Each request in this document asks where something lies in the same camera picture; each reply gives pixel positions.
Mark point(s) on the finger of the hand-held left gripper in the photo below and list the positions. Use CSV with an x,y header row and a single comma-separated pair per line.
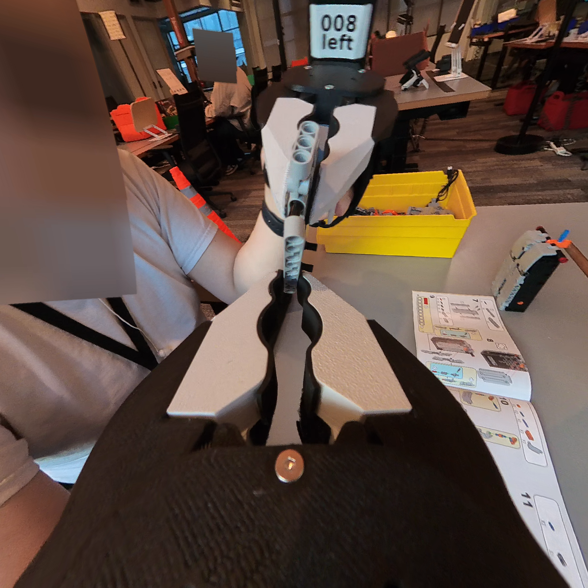
x,y
351,142
278,147

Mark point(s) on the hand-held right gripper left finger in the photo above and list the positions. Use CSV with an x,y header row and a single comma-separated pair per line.
x,y
220,367

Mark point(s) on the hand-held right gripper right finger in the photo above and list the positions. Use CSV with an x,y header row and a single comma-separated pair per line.
x,y
358,367

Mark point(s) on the person's left forearm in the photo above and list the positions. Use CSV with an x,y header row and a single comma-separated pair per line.
x,y
257,262

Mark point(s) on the person's right forearm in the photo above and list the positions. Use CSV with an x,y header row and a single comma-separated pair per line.
x,y
27,528

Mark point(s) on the grey office desk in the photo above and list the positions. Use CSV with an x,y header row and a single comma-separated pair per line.
x,y
441,96

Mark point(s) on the long wooden desk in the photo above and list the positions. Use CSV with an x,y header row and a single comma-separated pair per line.
x,y
551,44

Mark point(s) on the person's left hand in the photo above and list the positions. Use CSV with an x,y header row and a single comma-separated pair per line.
x,y
347,202

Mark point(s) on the brown padded panel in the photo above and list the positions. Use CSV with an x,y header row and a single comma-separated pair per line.
x,y
390,55

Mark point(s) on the black wrist band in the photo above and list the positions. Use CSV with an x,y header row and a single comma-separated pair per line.
x,y
271,220

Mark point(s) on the black device on white stand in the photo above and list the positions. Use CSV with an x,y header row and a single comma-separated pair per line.
x,y
415,59

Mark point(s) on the black office chair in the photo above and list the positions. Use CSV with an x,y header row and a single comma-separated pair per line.
x,y
193,138

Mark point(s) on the pile of building parts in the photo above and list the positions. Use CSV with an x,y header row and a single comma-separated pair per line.
x,y
413,210

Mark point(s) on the yellow plastic bin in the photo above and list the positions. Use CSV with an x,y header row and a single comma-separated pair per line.
x,y
390,239

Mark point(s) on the open instruction booklet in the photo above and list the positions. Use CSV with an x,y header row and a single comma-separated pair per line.
x,y
464,349

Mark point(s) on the white display stand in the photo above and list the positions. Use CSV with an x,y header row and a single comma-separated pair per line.
x,y
457,59

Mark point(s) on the white paper sign on stand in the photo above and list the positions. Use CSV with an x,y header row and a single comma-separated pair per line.
x,y
171,81

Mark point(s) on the person's torso white shirt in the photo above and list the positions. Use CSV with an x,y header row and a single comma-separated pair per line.
x,y
92,390

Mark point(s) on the small board on white stand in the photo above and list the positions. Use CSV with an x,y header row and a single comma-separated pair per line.
x,y
144,112

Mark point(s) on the orange bag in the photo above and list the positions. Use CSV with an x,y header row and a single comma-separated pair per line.
x,y
121,124

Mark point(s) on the black floor lamp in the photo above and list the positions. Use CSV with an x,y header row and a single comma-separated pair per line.
x,y
519,144

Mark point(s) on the grey black robot module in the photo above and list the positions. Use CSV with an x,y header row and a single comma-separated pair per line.
x,y
528,275

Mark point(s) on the white power strip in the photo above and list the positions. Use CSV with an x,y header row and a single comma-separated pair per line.
x,y
558,148

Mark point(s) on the white paper wall notice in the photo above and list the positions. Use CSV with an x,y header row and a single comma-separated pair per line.
x,y
112,25

